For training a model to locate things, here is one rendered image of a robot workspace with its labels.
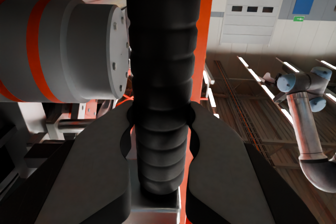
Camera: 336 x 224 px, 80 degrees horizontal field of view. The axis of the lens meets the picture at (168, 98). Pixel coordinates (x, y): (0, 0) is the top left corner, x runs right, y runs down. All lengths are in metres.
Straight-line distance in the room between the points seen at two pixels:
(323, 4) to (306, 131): 14.90
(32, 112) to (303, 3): 14.97
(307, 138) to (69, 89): 0.88
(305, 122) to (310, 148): 0.10
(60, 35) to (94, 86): 0.06
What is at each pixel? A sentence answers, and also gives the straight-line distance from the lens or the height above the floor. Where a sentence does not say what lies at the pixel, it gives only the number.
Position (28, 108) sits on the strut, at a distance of 0.39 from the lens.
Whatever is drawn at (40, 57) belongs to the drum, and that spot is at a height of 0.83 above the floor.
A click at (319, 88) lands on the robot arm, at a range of 1.09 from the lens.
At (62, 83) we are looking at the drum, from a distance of 0.26.
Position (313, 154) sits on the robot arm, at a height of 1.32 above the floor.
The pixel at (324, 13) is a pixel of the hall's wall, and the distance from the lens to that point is 15.91.
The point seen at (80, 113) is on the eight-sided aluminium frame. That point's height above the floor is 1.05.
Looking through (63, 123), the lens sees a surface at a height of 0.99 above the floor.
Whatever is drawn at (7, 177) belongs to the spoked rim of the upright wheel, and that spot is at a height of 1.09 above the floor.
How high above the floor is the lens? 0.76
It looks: 29 degrees up
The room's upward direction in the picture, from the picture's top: 178 degrees counter-clockwise
